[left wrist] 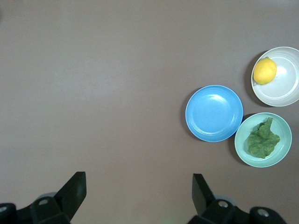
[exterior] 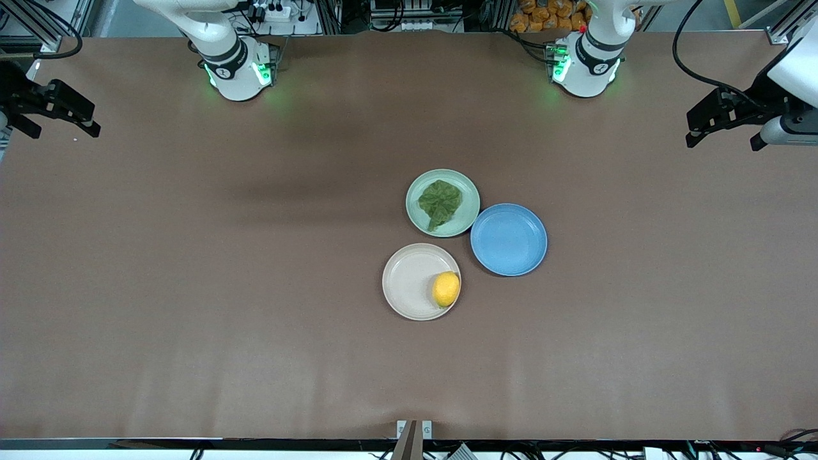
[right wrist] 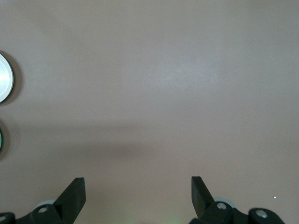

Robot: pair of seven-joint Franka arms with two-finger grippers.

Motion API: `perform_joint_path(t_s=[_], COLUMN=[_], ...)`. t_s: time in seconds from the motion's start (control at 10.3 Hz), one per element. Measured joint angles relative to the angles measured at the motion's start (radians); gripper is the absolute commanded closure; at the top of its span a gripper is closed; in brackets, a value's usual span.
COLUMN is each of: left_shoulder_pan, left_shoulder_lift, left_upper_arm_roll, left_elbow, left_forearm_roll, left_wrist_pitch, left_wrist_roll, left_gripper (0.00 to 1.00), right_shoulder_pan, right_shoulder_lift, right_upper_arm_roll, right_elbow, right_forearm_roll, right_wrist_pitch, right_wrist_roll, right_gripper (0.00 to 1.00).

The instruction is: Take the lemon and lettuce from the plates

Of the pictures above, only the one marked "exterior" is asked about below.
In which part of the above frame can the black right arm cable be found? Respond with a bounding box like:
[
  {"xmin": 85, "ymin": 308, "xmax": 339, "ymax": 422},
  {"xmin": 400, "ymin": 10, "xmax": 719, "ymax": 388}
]
[{"xmin": 0, "ymin": 0, "xmax": 84, "ymax": 60}]

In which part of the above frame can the white power strip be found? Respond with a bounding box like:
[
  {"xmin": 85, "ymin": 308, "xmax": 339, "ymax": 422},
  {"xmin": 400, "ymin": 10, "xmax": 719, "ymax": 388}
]
[{"xmin": 251, "ymin": 2, "xmax": 293, "ymax": 24}]

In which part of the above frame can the yellow lemon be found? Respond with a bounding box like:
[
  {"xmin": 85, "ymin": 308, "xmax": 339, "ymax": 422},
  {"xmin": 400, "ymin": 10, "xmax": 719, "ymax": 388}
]
[{"xmin": 433, "ymin": 272, "xmax": 461, "ymax": 309}]

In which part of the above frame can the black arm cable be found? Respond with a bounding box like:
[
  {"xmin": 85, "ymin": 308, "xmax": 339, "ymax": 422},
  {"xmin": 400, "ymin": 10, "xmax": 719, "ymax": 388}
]
[
  {"xmin": 0, "ymin": 0, "xmax": 84, "ymax": 60},
  {"xmin": 672, "ymin": 0, "xmax": 768, "ymax": 103}
]

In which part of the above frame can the light green plate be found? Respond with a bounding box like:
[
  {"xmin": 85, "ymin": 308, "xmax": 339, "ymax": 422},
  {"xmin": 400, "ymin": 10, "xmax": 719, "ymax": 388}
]
[{"xmin": 405, "ymin": 169, "xmax": 481, "ymax": 238}]

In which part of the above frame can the bag of orange fruit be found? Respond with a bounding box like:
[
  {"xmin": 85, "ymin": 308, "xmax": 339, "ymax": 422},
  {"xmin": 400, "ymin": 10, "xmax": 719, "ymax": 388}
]
[{"xmin": 509, "ymin": 0, "xmax": 592, "ymax": 33}]

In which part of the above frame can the beige plate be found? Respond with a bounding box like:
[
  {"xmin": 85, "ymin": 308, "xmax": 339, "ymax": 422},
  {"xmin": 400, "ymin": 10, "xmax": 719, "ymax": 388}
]
[{"xmin": 382, "ymin": 243, "xmax": 462, "ymax": 321}]

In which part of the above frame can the aluminium frame profile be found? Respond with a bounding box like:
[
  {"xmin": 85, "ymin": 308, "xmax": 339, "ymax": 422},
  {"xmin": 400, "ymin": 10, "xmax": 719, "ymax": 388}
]
[
  {"xmin": 766, "ymin": 0, "xmax": 818, "ymax": 46},
  {"xmin": 0, "ymin": 0, "xmax": 96, "ymax": 53}
]

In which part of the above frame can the brown post below bracket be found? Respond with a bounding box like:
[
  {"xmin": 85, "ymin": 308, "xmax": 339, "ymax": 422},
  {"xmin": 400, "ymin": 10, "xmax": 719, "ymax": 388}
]
[{"xmin": 390, "ymin": 420, "xmax": 424, "ymax": 460}]

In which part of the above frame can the green lettuce leaf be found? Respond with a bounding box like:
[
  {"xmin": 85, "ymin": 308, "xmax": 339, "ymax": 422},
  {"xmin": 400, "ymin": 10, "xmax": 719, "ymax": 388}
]
[{"xmin": 418, "ymin": 180, "xmax": 463, "ymax": 232}]

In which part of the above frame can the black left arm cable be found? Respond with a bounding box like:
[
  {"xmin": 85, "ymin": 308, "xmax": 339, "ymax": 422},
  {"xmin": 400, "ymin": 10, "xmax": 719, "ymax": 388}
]
[{"xmin": 672, "ymin": 0, "xmax": 768, "ymax": 103}]

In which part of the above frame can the blue plate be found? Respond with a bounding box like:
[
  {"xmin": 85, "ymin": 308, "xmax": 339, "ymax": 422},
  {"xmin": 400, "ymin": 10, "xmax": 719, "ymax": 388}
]
[{"xmin": 470, "ymin": 203, "xmax": 548, "ymax": 277}]

